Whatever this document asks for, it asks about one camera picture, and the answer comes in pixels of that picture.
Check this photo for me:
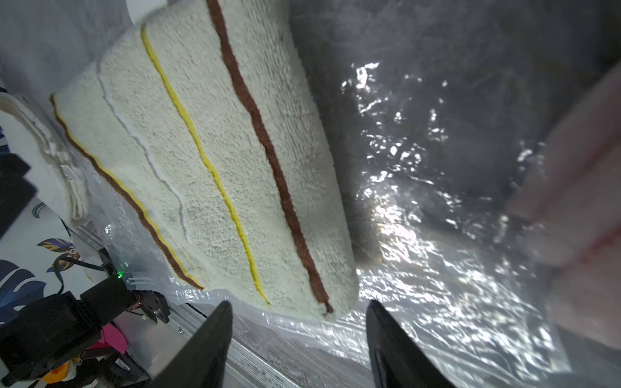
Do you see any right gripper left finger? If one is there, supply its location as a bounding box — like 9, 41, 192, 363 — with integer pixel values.
149, 302, 233, 388

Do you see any pink towel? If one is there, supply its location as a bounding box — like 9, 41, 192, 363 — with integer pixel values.
506, 66, 620, 349

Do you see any blue white patterned towel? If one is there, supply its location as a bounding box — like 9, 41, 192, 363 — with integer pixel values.
1, 92, 89, 224

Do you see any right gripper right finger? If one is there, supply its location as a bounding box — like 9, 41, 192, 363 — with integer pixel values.
365, 300, 454, 388

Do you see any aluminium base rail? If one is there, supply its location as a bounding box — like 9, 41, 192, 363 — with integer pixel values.
115, 304, 374, 387

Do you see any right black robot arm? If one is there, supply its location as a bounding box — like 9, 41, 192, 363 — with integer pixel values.
1, 264, 452, 387

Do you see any clear plastic vacuum bag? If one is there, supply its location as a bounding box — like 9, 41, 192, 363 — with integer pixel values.
86, 0, 621, 388

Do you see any cream striped towel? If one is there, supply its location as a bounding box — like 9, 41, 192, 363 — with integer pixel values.
50, 1, 358, 320

